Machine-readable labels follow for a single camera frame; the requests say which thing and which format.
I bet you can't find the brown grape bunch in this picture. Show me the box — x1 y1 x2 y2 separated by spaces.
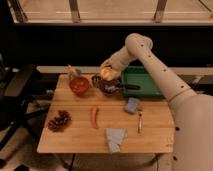
47 110 71 132

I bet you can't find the wooden folding table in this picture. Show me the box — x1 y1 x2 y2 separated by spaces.
37 74 174 153

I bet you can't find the small metal cup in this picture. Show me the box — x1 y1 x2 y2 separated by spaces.
92 75 101 88

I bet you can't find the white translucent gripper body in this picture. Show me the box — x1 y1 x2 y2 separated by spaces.
100 60 121 79

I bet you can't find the purple bowl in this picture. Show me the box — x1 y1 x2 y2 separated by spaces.
98 79 120 96

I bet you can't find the blue sponge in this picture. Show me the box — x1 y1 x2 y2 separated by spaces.
124 97 139 114

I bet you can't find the black handled utensil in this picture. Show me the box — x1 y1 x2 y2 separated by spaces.
105 84 141 93

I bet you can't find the green plastic tray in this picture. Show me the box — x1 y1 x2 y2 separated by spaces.
121 66 164 99

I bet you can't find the red yellow apple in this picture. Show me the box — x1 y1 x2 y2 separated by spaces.
100 67 115 81

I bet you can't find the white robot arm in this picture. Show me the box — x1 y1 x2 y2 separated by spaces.
100 33 213 171

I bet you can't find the black office chair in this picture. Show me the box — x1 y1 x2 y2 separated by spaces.
0 53 48 151

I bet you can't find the grey blue folded cloth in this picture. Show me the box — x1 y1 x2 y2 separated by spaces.
106 128 128 153

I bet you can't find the red bowl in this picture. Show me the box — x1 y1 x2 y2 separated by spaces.
69 77 90 95

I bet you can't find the orange carrot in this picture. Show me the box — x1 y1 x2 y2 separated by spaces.
91 106 99 129

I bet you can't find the yellow bottle toy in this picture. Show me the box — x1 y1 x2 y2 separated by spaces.
68 65 81 80

